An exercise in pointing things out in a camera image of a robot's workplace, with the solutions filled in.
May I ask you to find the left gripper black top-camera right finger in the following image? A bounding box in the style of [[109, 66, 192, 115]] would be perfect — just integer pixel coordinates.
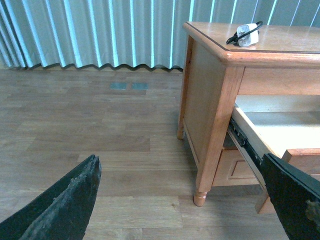
[[260, 153, 320, 240]]

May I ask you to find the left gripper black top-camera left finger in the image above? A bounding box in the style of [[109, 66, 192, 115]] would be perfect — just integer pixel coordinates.
[[0, 155, 102, 240]]

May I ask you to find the wooden drawer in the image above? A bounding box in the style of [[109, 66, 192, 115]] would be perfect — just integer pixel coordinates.
[[227, 105, 320, 214], [212, 146, 264, 187]]

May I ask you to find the white charger block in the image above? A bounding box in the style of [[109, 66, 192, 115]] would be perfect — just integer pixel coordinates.
[[236, 23, 259, 47]]

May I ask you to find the black charger cable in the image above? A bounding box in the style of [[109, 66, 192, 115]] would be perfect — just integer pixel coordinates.
[[225, 20, 264, 46]]

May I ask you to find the light wooden nightstand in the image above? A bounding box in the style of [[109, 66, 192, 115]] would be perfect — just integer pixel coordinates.
[[177, 21, 320, 206]]

